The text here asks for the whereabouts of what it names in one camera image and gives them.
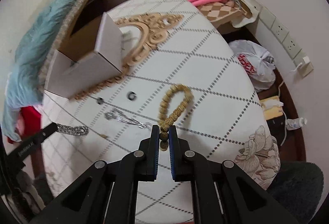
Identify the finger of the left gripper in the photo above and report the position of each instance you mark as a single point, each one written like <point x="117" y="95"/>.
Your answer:
<point x="27" y="147"/>

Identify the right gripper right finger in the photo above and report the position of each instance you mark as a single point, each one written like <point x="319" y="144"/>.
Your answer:
<point x="180" y="169"/>

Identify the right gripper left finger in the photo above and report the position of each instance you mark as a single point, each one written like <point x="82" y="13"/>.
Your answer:
<point x="149" y="163"/>

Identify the white cardboard box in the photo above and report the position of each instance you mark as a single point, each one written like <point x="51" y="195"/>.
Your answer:
<point x="91" y="55"/>

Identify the red cloth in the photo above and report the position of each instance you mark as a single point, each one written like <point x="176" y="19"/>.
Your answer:
<point x="27" y="121"/>

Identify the light blue blanket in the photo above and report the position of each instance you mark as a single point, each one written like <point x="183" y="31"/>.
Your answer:
<point x="23" y="87"/>

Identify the white patterned tablecloth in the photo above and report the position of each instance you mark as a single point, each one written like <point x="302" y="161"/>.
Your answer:
<point x="175" y="64"/>

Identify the yellow box on floor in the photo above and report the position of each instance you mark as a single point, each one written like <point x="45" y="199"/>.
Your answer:
<point x="272" y="107"/>

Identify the white plastic bottle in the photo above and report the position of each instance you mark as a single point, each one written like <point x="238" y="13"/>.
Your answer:
<point x="294" y="124"/>

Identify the dark fuzzy stool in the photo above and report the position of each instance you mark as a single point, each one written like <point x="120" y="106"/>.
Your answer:
<point x="298" y="187"/>

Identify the white plastic bag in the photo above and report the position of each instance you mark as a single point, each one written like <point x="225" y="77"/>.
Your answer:
<point x="257" y="61"/>

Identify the bed with beige mattress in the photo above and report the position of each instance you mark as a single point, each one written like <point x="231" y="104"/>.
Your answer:
<point x="62" y="38"/>

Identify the white charger plug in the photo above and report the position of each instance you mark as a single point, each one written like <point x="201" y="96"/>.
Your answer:
<point x="301" y="63"/>

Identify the checkered beige cushion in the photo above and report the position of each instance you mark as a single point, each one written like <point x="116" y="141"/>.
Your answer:
<point x="237" y="12"/>

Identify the white wall power strip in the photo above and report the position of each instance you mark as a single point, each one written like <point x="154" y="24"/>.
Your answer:
<point x="281" y="33"/>

